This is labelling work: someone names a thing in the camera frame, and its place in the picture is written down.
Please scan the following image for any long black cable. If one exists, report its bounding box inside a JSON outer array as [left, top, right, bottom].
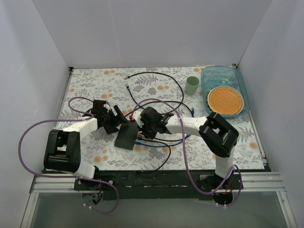
[[124, 72, 186, 119]]

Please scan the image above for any black network switch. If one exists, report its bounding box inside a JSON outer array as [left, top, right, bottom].
[[114, 122, 138, 151]]

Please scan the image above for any blue ethernet cable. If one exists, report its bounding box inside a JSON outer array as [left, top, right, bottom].
[[134, 108, 197, 148]]

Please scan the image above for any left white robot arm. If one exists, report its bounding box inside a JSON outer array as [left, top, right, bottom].
[[44, 100, 129, 190]]

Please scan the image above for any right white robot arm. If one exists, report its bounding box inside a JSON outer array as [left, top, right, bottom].
[[132, 107, 239, 189]]

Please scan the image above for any floral table mat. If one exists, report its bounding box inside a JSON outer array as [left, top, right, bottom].
[[46, 66, 266, 171]]

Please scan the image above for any green cup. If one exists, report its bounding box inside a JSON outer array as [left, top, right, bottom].
[[185, 76, 200, 95]]

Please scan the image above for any orange woven plate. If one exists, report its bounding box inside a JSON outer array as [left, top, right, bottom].
[[207, 86, 244, 115]]

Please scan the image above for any teal plastic bin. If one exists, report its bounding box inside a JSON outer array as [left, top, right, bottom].
[[201, 66, 249, 118]]

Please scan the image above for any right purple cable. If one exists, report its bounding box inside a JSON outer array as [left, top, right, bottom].
[[132, 98, 244, 206]]

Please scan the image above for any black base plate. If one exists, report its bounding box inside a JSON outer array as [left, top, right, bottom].
[[74, 170, 243, 205]]

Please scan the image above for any aluminium rail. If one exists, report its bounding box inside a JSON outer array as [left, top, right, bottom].
[[29, 172, 285, 193]]

